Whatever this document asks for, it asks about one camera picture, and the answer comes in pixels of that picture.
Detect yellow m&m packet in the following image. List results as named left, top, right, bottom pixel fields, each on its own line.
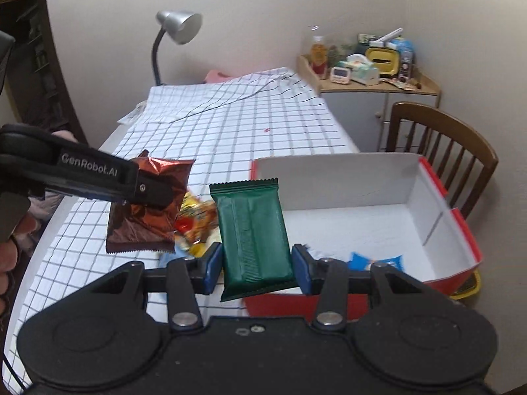
left=180, top=238, right=216, bottom=258

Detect blue cookie packet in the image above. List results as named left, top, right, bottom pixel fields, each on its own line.
left=347, top=251, right=406, bottom=273

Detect red yellow chips bag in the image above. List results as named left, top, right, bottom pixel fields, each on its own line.
left=173, top=190, right=218, bottom=247

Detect green snack packet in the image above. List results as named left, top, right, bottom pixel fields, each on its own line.
left=209, top=178, right=296, bottom=302

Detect brown oreo snack bag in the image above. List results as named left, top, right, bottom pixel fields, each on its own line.
left=105, top=150, right=195, bottom=254

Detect light blue snack packet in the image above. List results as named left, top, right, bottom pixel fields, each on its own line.
left=158, top=252, right=194, bottom=268

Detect person left hand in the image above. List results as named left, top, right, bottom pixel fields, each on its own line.
left=0, top=213, right=39, bottom=309

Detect paper items on table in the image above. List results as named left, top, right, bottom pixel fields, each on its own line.
left=117, top=101, right=147, bottom=126

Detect white black checkered tablecloth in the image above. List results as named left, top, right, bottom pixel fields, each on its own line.
left=3, top=68, right=356, bottom=394

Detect yellow trash bin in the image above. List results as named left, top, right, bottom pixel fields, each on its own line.
left=450, top=270, right=482, bottom=302

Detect grey wooden cabinet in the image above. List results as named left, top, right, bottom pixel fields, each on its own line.
left=296, top=55, right=441, bottom=152

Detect brown wooden chair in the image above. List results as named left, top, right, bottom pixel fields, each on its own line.
left=384, top=102, right=498, bottom=218

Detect pink box on table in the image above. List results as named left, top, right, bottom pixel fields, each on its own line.
left=204, top=69, right=233, bottom=84

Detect white digital timer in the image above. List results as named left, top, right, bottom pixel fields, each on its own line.
left=330, top=66, right=352, bottom=85

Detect silver desk lamp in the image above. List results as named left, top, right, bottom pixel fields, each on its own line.
left=151, top=10, right=203, bottom=87

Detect white tissue pack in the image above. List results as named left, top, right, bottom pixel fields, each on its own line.
left=337, top=54, right=380, bottom=87

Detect orange drink bottle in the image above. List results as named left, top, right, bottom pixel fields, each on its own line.
left=309, top=36, right=328, bottom=79

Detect yellow tissue box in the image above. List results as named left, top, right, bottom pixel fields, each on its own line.
left=365, top=47, right=400, bottom=78

